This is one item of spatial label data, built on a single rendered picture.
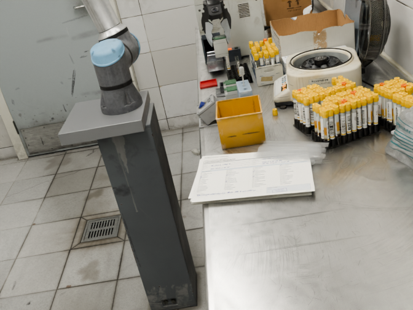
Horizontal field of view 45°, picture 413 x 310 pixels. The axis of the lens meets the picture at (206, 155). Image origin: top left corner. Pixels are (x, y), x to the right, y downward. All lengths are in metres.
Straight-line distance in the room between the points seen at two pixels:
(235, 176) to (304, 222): 0.25
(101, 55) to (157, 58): 1.89
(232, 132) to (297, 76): 0.30
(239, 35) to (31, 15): 1.79
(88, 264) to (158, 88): 1.53
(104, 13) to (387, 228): 1.21
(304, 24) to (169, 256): 1.10
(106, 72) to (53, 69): 1.95
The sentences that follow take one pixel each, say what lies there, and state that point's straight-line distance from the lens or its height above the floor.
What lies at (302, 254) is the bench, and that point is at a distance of 1.04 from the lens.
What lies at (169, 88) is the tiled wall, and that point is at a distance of 3.65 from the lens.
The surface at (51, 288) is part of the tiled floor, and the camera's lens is 2.59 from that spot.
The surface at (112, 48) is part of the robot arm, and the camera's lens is 1.72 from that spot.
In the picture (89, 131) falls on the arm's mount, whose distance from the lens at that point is 1.71.
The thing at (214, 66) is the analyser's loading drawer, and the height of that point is 0.92.
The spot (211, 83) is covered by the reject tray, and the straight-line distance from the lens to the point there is 1.96.
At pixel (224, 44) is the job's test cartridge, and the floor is 1.06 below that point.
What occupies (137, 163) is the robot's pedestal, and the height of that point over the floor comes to 0.73.
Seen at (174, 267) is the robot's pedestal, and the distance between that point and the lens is 2.08.
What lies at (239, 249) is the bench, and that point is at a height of 0.87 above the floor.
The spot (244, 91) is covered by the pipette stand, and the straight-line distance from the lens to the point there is 1.56.
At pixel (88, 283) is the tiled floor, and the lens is 2.52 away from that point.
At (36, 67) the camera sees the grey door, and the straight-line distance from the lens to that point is 3.69.
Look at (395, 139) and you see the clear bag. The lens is 1.31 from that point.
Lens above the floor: 1.55
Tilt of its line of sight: 28 degrees down
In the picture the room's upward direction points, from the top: 12 degrees counter-clockwise
